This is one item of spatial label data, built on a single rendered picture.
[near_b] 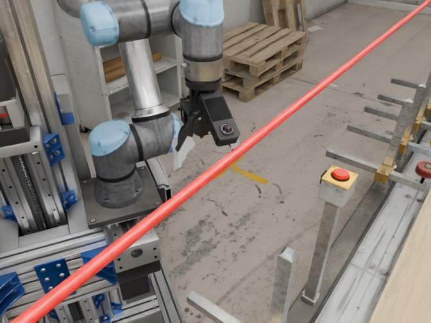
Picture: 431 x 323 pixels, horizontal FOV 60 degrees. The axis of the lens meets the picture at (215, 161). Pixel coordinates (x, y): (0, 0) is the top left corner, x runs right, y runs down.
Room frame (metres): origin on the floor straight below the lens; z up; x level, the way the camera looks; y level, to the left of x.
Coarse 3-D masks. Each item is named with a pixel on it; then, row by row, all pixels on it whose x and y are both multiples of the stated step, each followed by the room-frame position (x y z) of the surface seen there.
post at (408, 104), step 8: (408, 104) 1.33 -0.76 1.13; (400, 112) 1.34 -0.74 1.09; (408, 112) 1.33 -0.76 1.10; (400, 120) 1.34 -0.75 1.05; (400, 128) 1.33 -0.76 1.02; (400, 136) 1.33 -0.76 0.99; (392, 144) 1.34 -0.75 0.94; (392, 152) 1.33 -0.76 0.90; (384, 160) 1.34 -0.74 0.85; (392, 160) 1.33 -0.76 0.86
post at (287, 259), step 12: (288, 252) 0.55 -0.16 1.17; (276, 264) 0.55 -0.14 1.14; (288, 264) 0.53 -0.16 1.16; (276, 276) 0.54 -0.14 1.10; (288, 276) 0.53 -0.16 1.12; (276, 288) 0.54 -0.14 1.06; (288, 288) 0.53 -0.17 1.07; (276, 300) 0.54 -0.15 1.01; (288, 300) 0.54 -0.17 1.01; (276, 312) 0.54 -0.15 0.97
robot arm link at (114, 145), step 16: (96, 128) 0.92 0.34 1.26; (112, 128) 0.91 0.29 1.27; (128, 128) 0.91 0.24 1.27; (96, 144) 0.86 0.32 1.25; (112, 144) 0.86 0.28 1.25; (128, 144) 0.88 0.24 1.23; (96, 160) 0.86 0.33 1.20; (112, 160) 0.85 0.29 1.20; (128, 160) 0.87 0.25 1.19; (112, 176) 0.85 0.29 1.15
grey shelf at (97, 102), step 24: (72, 24) 2.86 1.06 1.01; (72, 48) 2.90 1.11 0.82; (96, 48) 2.73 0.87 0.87; (168, 48) 3.51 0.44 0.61; (72, 72) 2.95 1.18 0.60; (96, 72) 2.75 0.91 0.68; (168, 72) 3.52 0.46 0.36; (96, 96) 2.79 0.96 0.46; (120, 96) 3.36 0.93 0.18; (168, 96) 3.46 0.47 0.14; (96, 120) 2.83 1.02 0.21
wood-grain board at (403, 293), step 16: (416, 224) 0.90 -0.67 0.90; (416, 240) 0.83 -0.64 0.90; (400, 256) 0.77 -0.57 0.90; (416, 256) 0.77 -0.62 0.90; (400, 272) 0.71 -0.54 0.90; (416, 272) 0.71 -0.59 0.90; (384, 288) 0.65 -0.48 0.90; (400, 288) 0.65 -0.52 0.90; (416, 288) 0.65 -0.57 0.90; (384, 304) 0.60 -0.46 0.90; (400, 304) 0.60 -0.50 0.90; (416, 304) 0.60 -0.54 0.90; (384, 320) 0.56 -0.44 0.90; (400, 320) 0.56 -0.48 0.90; (416, 320) 0.56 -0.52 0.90
